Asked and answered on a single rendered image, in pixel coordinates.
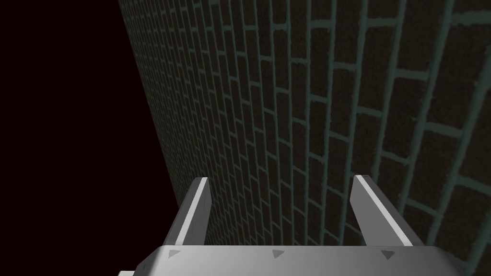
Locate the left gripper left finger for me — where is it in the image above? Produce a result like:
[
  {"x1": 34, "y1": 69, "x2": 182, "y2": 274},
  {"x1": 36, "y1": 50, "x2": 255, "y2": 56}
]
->
[{"x1": 163, "y1": 176, "x2": 213, "y2": 246}]

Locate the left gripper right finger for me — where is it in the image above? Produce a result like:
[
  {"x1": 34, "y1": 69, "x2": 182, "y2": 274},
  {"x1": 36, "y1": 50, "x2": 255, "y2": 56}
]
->
[{"x1": 349, "y1": 174, "x2": 425, "y2": 247}]

